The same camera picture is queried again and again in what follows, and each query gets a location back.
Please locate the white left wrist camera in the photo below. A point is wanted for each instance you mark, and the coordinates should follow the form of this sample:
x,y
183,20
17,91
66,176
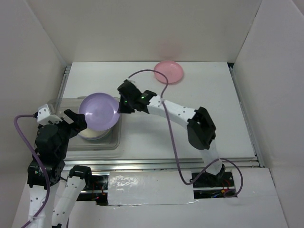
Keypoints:
x,y
46,115

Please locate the clear plastic bin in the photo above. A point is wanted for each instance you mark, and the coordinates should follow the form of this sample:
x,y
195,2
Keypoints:
x,y
109,142

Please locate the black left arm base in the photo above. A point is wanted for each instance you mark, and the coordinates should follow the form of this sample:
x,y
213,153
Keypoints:
x,y
96,190

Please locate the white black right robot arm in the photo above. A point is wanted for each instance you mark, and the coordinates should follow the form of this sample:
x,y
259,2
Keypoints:
x,y
197,122

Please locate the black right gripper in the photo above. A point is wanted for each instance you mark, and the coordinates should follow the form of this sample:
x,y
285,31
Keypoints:
x,y
122,109

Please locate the purple plate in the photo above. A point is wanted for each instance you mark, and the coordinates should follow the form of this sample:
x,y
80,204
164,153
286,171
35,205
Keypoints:
x,y
100,110

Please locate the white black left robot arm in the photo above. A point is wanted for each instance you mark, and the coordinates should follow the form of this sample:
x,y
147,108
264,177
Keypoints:
x,y
44,172

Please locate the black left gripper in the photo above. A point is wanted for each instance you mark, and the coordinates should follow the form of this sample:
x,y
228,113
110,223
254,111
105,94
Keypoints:
x,y
79,121

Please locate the cream plate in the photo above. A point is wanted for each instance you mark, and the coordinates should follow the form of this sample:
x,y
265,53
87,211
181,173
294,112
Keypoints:
x,y
89,134

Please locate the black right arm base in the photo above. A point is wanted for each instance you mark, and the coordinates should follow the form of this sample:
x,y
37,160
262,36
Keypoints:
x,y
207,180

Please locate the pink plate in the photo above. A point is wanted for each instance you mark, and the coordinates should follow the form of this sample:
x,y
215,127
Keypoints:
x,y
172,70

